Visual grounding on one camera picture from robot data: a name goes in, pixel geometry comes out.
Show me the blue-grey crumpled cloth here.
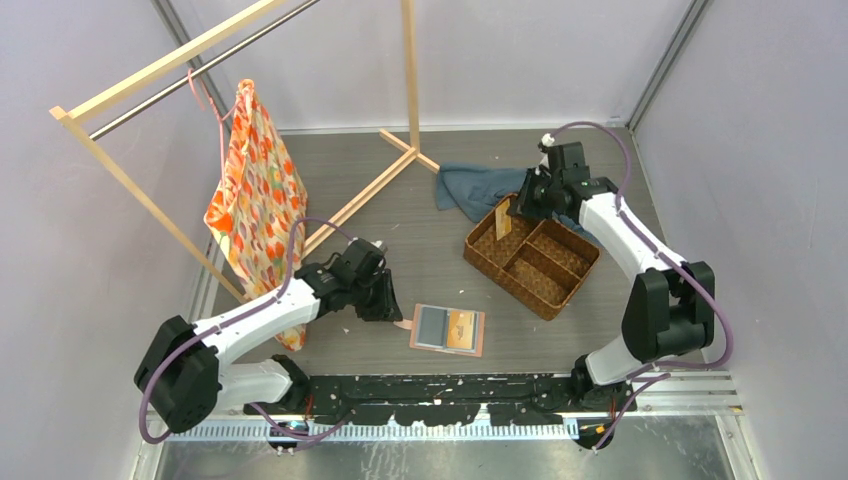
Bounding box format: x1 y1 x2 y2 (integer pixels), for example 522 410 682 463
435 162 602 247

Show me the pink clothes hanger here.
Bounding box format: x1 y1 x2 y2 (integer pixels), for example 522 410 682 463
186 68 238 175

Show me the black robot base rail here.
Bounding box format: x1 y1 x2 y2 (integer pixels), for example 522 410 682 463
261 373 631 427

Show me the orange credit card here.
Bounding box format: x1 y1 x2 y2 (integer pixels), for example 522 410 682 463
495 197 512 241

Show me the yellow credit card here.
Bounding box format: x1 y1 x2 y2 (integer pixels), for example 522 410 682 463
445 310 477 351

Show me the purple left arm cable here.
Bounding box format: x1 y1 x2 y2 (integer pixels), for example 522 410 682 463
137 217 362 452

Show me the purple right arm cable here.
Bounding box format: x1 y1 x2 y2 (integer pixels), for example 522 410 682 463
539 120 735 452

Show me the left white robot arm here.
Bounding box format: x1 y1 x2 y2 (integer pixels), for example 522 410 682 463
134 238 403 434

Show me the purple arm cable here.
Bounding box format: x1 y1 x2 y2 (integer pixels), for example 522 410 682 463
539 120 735 452
137 217 362 452

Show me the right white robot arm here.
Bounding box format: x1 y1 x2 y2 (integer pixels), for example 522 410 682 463
509 135 715 411

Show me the woven wicker divided basket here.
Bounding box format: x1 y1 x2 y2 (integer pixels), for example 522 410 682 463
463 207 602 321

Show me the orange floral hanging garment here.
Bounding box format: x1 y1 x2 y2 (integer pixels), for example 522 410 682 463
204 78 310 352

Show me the wooden clothes rack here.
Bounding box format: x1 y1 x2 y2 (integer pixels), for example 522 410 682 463
49 0 440 301

